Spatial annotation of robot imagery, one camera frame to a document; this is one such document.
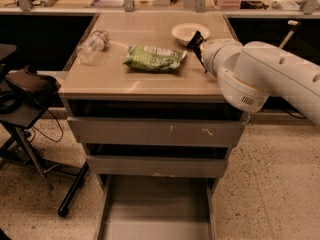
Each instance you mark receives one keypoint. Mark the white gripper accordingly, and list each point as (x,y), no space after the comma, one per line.
(213,55)

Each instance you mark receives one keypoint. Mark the grey middle drawer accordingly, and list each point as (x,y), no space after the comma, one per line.
(157,166)

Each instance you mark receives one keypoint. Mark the white paper bowl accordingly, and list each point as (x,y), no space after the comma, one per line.
(184,32)

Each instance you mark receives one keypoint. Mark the white stick with handle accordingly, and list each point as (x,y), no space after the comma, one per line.
(294,26)

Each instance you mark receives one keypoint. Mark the clear plastic water bottle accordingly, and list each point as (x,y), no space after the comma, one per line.
(90,50)

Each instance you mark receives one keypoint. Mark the grey top drawer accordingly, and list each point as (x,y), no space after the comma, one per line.
(158,132)

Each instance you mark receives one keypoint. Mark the grey drawer cabinet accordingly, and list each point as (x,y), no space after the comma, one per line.
(110,89)

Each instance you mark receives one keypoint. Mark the green chip bag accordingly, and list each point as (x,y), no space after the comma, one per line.
(154,59)

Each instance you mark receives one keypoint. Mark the grey open bottom drawer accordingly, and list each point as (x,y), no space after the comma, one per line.
(156,208)

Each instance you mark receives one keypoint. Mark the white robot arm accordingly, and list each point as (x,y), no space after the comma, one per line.
(248,74)

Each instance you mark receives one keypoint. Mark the dark stool with stand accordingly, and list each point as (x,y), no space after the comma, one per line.
(17,117)

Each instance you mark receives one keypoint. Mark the black rxbar chocolate bar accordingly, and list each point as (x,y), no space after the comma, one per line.
(194,45)

